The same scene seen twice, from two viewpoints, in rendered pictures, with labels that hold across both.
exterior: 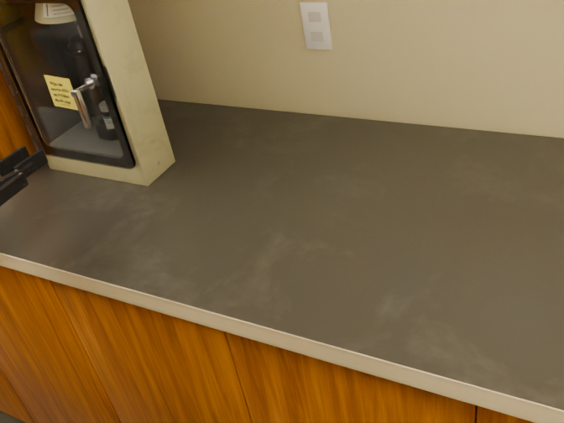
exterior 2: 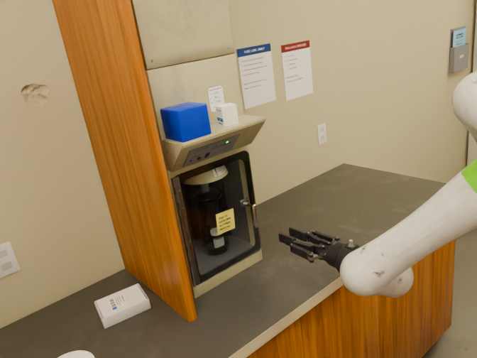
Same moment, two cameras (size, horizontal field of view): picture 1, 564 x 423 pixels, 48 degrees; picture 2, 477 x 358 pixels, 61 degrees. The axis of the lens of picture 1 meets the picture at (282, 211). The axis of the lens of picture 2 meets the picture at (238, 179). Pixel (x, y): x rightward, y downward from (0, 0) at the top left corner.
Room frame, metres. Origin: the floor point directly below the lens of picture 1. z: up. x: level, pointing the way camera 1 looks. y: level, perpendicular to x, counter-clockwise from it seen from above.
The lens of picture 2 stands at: (0.84, 1.60, 1.78)
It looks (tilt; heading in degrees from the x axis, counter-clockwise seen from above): 20 degrees down; 289
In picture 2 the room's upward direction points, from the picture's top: 8 degrees counter-clockwise
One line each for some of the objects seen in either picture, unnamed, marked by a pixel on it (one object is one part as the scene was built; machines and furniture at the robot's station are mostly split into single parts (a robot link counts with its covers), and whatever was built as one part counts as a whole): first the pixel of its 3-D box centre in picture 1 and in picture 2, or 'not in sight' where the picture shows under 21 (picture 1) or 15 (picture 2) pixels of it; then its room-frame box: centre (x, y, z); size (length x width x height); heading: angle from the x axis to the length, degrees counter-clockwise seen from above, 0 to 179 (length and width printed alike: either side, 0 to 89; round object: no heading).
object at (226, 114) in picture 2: not in sight; (226, 114); (1.26, 0.41, 1.54); 0.05 x 0.05 x 0.06; 41
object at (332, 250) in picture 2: not in sight; (331, 252); (0.95, 0.55, 1.14); 0.09 x 0.08 x 0.07; 146
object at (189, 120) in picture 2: not in sight; (185, 121); (1.34, 0.54, 1.56); 0.10 x 0.10 x 0.09; 56
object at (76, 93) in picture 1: (87, 103); (251, 214); (1.24, 0.36, 1.17); 0.05 x 0.03 x 0.10; 146
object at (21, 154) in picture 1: (13, 161); (287, 239); (1.10, 0.49, 1.14); 0.07 x 0.01 x 0.03; 146
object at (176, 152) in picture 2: not in sight; (218, 143); (1.29, 0.46, 1.46); 0.32 x 0.11 x 0.10; 56
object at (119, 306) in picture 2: not in sight; (122, 305); (1.66, 0.64, 0.96); 0.16 x 0.12 x 0.04; 47
